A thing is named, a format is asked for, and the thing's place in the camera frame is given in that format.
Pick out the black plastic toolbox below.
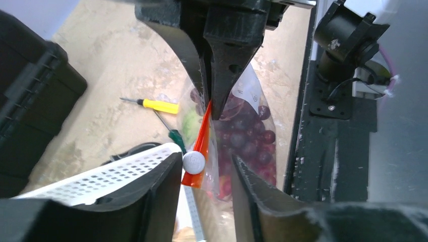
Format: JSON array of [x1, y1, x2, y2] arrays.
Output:
[[1, 12, 87, 198]]

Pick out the yellow handled screwdriver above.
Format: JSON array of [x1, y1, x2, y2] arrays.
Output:
[[120, 97, 179, 114]]

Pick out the red grape bunch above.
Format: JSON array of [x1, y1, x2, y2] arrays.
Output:
[[210, 88, 276, 201]]

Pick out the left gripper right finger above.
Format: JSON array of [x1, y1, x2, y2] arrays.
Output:
[[231, 156, 427, 241]]

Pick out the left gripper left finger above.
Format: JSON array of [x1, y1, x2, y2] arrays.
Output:
[[1, 153, 182, 241]]

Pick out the white plastic basket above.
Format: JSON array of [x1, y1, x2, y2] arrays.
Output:
[[12, 143, 182, 207]]

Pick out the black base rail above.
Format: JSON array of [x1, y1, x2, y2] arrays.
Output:
[[283, 2, 377, 202]]

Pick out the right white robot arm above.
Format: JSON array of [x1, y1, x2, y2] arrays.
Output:
[[134, 1, 421, 120]]

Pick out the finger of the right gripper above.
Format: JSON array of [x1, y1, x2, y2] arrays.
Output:
[[203, 1, 271, 120], [135, 1, 211, 104]]

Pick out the clear zip top bag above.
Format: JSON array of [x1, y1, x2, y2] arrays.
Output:
[[182, 66, 277, 241]]

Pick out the green handled screwdriver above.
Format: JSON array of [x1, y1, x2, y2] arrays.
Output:
[[153, 110, 187, 154]]

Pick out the green cabbage head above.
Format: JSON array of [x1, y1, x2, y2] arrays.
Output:
[[181, 109, 202, 148]]

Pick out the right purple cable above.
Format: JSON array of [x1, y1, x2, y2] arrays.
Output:
[[378, 45, 401, 97]]

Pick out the black wire stripper pliers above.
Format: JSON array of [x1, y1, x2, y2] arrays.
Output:
[[101, 142, 161, 166]]

